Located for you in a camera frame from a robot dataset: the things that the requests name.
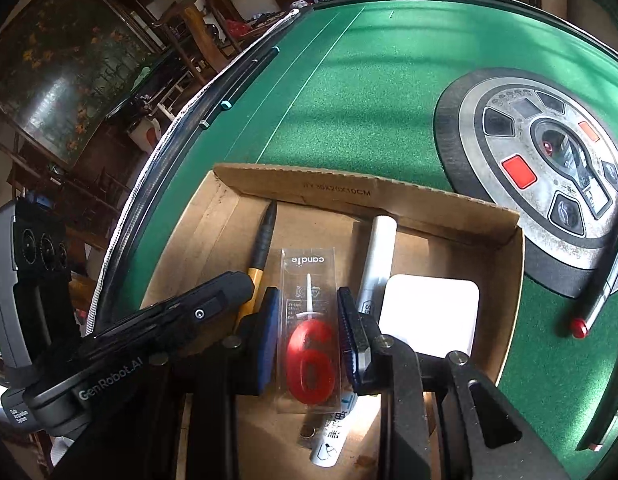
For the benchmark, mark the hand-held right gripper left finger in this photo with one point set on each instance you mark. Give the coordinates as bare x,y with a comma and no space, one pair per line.
268,340

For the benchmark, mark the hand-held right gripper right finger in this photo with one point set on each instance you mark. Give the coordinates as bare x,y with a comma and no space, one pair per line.
348,335

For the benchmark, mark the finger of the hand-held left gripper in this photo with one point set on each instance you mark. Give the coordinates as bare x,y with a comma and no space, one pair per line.
209,300

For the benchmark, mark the clear packet red number candle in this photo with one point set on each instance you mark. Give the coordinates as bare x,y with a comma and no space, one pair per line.
309,360

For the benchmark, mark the cardboard box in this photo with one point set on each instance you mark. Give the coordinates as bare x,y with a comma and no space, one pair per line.
439,210

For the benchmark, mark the black and yellow pen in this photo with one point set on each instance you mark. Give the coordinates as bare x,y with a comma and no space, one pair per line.
263,245

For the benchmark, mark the white square card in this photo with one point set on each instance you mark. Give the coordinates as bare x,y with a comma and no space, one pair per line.
429,310

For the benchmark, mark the white marker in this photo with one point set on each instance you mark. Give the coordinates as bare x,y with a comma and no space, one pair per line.
379,255

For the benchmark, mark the white and red container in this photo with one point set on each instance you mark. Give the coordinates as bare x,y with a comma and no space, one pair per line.
141,135

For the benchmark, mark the dark floral painting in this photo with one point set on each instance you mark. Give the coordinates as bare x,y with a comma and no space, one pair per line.
64,75

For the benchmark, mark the round table control panel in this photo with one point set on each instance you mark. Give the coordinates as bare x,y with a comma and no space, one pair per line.
494,160

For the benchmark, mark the grey pen with red tip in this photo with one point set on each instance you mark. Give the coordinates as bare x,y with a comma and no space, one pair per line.
594,305

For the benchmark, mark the wooden chair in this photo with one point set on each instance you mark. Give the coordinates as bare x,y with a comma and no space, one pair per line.
209,35

